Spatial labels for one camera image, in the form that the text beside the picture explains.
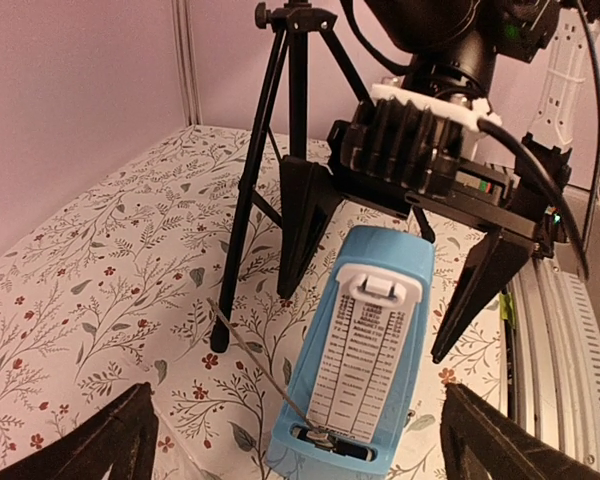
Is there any floral table mat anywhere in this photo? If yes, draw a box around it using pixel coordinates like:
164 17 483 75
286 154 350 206
0 126 418 479

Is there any blue metronome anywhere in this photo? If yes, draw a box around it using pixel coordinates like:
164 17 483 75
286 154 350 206
266 226 435 479

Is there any right camera cable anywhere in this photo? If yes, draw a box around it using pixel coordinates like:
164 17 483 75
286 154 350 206
339 0 600 281

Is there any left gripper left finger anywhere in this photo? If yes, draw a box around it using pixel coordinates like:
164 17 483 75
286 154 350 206
0 382 159 479

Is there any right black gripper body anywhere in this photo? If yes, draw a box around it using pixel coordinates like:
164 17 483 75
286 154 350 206
327 120 555 259

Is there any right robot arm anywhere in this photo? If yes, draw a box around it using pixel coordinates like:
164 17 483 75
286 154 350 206
256 1 600 362

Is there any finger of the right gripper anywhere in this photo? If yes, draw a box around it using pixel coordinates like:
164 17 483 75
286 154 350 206
431 229 535 364
277 155 342 299

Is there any right aluminium frame post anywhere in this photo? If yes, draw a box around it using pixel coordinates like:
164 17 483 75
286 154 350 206
171 0 202 125

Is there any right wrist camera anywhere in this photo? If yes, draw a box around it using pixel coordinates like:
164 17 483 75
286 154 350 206
329 83 502 198

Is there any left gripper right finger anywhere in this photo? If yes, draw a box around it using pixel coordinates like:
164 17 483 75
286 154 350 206
440 383 600 480

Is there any aluminium front rail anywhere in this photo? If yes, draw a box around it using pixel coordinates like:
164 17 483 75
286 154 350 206
499 244 600 472

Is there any black music stand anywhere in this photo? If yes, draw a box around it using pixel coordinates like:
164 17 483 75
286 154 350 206
209 0 436 355

